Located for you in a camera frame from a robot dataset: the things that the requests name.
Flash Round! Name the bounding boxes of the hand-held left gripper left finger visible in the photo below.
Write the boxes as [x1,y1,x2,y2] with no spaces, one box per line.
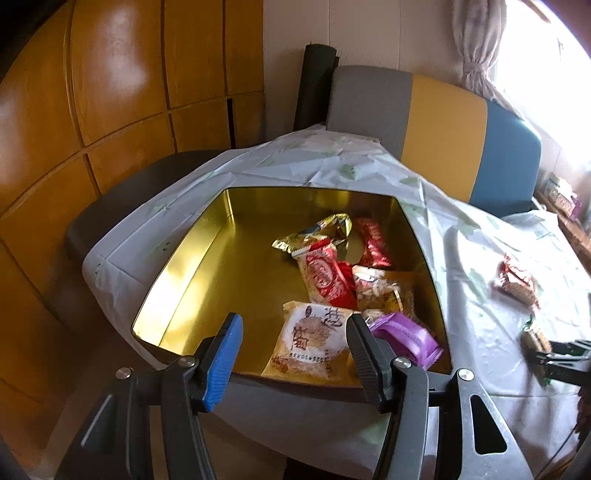
[55,313,245,480]

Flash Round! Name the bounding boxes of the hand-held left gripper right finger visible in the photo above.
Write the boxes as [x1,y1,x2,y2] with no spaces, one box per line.
[345,314,536,480]

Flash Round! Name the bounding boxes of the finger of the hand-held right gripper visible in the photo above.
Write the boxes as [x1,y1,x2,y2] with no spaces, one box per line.
[531,352,591,385]
[550,340,591,356]

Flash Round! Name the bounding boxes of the clear wafer biscuit packet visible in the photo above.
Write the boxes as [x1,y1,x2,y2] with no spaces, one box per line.
[521,316,553,384]

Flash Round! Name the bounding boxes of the purple snack packet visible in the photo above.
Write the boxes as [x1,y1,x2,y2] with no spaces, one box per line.
[368,312,444,370]

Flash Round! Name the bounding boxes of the round pastry packet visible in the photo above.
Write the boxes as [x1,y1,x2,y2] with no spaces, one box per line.
[262,301,358,381]

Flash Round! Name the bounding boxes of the clear orange-trimmed seed packet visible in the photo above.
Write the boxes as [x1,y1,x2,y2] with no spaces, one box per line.
[352,265,419,324]

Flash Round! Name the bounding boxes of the red and white snack packet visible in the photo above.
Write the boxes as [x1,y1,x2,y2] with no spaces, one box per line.
[295,240,347,310]

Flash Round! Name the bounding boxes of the gold tin box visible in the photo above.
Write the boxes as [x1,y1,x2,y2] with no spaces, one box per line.
[130,186,453,407]

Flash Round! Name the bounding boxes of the yellow gold snack packet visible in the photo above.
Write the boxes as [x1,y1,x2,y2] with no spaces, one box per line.
[271,213,353,257]

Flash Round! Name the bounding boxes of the plain red snack packet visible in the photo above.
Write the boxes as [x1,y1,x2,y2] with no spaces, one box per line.
[336,260,359,308]

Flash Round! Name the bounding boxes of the red cracker packet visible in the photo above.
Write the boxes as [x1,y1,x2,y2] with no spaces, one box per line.
[491,254,541,308]

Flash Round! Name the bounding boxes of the wooden windowsill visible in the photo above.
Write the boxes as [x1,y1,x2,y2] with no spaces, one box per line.
[536,198,591,261]

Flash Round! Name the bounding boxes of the dark red snack packet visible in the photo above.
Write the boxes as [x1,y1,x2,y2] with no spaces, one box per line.
[355,217,394,269]

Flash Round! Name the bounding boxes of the white patterned tablecloth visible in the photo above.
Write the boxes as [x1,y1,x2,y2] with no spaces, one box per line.
[82,122,591,464]

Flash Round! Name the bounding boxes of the woven patterned box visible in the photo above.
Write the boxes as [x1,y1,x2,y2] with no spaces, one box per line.
[551,191,578,214]

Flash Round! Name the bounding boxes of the dark grey chair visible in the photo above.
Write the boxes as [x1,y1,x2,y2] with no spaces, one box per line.
[48,148,232,333]

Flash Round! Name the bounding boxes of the grey yellow blue chair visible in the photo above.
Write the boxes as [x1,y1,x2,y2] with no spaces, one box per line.
[325,65,542,217]

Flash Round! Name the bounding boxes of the black rolled mat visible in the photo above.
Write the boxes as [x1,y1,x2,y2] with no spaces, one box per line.
[294,44,340,132]

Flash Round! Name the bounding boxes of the wooden wardrobe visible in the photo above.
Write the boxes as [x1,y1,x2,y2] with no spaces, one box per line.
[0,0,266,462]

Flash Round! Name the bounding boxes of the white curtain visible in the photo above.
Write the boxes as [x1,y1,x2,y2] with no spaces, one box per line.
[451,0,513,109]

